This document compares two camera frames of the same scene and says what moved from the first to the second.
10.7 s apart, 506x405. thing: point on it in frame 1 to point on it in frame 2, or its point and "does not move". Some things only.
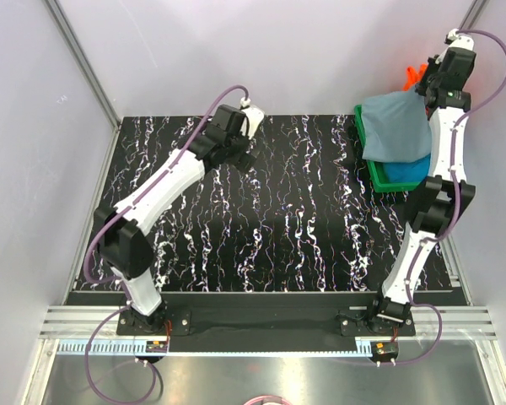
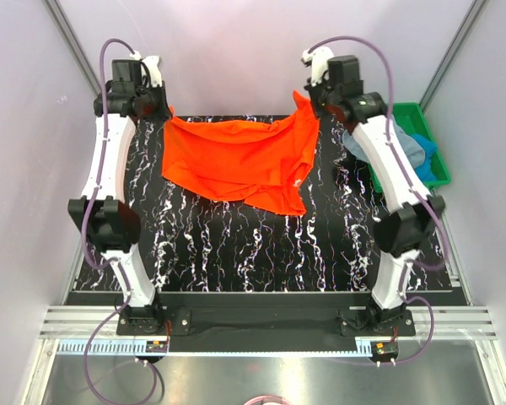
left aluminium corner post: [84, 62] does not move
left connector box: [153, 346] does not move
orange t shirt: [414, 78] to [266, 164]
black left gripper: [243, 159] to [164, 113]
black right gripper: [433, 63] to [313, 91]
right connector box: [384, 350] does not move
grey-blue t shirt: [396, 126] to [412, 147]
